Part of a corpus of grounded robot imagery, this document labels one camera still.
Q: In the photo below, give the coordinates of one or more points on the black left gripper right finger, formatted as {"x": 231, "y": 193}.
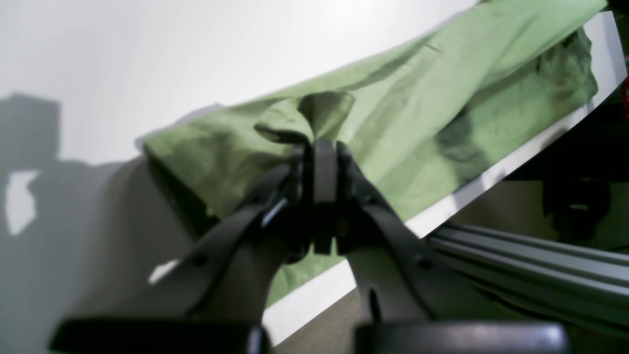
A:
{"x": 414, "y": 302}

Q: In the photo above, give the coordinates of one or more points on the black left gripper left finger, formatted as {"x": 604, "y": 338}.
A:
{"x": 213, "y": 300}

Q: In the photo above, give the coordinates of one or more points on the green T-shirt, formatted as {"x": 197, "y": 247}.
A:
{"x": 421, "y": 119}

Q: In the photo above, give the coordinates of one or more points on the aluminium frame rail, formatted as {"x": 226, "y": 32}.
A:
{"x": 579, "y": 285}

